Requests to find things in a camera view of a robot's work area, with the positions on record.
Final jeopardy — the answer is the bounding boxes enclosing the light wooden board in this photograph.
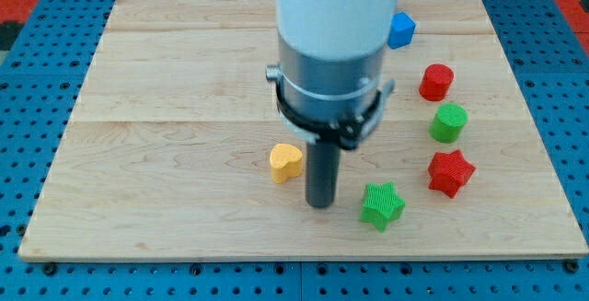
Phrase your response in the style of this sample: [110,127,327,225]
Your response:
[18,0,588,262]

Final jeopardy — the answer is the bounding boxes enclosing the green star block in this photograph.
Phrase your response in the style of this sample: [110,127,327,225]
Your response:
[359,182,406,233]

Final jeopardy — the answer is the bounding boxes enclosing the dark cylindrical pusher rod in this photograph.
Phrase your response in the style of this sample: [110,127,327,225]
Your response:
[306,143,341,209]

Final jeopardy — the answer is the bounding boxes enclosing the red cylinder block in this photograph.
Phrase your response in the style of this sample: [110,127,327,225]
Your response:
[419,64,455,101]

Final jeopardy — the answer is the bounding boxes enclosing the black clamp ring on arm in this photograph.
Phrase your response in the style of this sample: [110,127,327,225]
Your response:
[274,78,397,151]

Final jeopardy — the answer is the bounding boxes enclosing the green cylinder block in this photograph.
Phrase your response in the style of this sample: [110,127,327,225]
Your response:
[429,103,468,144]

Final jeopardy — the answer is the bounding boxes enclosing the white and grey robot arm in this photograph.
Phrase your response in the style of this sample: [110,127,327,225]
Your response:
[276,0,397,122]

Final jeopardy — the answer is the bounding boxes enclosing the red star block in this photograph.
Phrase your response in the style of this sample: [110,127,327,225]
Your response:
[428,149,476,199]

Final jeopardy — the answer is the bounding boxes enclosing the yellow heart block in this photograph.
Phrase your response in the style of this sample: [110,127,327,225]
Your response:
[269,144,303,183]

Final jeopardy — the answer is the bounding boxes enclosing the blue cube block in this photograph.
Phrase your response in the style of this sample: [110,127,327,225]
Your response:
[387,12,416,50]

